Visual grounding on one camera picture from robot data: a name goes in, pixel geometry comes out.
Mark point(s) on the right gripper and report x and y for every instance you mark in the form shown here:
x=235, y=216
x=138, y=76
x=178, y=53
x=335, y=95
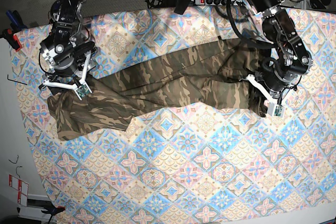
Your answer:
x=66, y=62

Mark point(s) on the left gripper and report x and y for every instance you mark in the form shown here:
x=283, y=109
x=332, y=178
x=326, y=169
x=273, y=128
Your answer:
x=272, y=77

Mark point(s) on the camouflage T-shirt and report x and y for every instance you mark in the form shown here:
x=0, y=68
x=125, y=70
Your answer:
x=212, y=73

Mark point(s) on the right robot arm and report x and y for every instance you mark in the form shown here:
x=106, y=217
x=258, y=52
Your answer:
x=67, y=28

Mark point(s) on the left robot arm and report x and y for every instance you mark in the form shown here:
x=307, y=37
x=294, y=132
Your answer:
x=280, y=31

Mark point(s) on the black hex key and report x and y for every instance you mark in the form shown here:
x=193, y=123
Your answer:
x=15, y=81

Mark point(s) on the red black clamp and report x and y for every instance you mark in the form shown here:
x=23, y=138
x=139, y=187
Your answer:
x=12, y=39

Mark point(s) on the patterned tile tablecloth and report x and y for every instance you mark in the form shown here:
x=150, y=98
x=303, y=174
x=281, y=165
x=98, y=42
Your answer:
x=194, y=164

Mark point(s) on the white power strip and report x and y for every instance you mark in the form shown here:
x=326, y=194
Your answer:
x=210, y=2

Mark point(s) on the red white label sheet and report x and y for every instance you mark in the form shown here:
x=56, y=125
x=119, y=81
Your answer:
x=21, y=187

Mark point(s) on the blue orange bottom clamp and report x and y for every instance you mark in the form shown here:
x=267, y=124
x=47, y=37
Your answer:
x=53, y=210

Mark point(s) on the blue handled clamp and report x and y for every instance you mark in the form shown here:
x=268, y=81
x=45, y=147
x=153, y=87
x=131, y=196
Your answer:
x=16, y=21

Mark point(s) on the black mount post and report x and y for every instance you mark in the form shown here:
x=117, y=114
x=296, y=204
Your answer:
x=181, y=6

